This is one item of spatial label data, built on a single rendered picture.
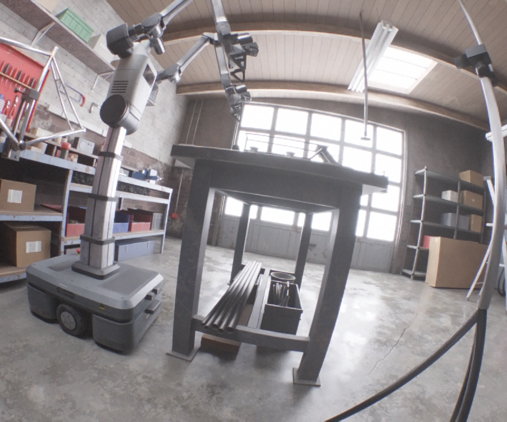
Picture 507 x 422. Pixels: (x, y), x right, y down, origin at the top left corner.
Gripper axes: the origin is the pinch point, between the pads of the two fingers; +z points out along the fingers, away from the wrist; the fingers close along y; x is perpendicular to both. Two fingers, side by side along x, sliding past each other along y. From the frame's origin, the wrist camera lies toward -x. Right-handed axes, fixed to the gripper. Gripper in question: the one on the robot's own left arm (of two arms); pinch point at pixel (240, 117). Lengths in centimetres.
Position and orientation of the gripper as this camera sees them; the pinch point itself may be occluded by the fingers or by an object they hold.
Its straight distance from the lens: 136.3
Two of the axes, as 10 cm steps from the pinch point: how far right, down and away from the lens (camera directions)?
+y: -0.8, 0.0, 10.0
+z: 3.5, 9.4, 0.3
